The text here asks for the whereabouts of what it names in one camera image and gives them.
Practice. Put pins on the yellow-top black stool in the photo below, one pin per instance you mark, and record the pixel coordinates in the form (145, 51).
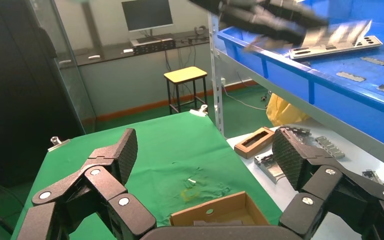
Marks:
(185, 74)

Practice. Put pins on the metal I/O plate in tray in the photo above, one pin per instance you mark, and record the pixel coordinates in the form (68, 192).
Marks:
(331, 49)

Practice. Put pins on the yellow plastic bag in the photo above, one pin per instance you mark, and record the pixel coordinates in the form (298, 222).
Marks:
(281, 112)

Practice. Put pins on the small white desk item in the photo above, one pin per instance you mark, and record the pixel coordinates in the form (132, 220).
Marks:
(94, 57)
(128, 51)

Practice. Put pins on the black desktop device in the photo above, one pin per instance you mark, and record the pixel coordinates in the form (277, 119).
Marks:
(152, 46)

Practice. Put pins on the perforated metal shelf post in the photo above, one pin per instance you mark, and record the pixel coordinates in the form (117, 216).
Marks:
(216, 66)

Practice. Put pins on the blue plastic tray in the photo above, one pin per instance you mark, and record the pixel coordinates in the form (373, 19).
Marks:
(344, 99)

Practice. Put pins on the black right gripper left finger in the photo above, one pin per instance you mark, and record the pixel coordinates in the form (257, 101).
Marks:
(104, 180)

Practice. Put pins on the dark metal bracket part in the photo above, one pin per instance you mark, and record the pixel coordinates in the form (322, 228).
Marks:
(299, 131)

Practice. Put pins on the brown cardboard box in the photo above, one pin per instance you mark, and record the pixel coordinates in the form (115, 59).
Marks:
(192, 213)

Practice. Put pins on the silver metal block part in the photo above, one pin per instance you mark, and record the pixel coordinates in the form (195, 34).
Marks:
(270, 167)

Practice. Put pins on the silver perforated metal strip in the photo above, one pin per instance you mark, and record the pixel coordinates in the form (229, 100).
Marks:
(329, 147)

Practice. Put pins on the brown rectangular frame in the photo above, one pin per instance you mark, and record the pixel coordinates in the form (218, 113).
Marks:
(243, 152)

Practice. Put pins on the black glass-door cabinet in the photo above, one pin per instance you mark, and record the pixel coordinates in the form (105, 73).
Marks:
(13, 99)

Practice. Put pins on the small white scrap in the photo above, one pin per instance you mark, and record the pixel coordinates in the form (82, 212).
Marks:
(192, 181)

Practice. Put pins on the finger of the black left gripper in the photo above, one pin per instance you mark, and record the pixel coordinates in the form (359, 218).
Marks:
(261, 24)
(294, 13)

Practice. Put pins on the black computer monitor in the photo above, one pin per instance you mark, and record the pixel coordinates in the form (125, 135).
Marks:
(147, 15)

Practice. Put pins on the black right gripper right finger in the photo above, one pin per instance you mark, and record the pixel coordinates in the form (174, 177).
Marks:
(321, 185)

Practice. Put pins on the green table cloth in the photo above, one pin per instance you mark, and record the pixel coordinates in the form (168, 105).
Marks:
(165, 145)

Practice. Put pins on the grey metal shelf board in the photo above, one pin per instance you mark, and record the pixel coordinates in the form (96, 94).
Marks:
(344, 130)

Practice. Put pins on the silver binder clip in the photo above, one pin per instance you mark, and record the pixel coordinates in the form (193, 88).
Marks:
(198, 112)
(59, 145)

